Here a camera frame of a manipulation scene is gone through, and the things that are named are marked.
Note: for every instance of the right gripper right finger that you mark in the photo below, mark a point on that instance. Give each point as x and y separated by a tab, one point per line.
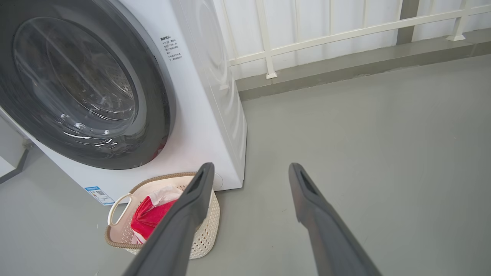
330	237

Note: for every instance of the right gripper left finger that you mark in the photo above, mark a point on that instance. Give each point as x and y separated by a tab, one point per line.
172	237

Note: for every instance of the red garment white stripes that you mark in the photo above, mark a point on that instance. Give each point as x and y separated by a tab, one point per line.
151	218

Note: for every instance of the dark round washer door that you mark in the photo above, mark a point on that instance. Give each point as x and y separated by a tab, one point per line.
153	115

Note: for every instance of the cream perforated laundry basket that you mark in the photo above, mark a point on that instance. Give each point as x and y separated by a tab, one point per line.
205	234

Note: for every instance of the white front-load washing machine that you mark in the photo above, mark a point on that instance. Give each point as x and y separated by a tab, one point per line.
199	115

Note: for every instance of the round white filter cover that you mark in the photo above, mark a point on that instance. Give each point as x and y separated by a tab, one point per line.
218	181

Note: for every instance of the blue energy label sticker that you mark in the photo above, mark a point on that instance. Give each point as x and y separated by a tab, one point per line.
100	195

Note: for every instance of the small printed text sticker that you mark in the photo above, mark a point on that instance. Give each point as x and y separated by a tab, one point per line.
171	48

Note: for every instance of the white metal railing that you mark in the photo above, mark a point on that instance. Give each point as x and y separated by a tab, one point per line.
264	38

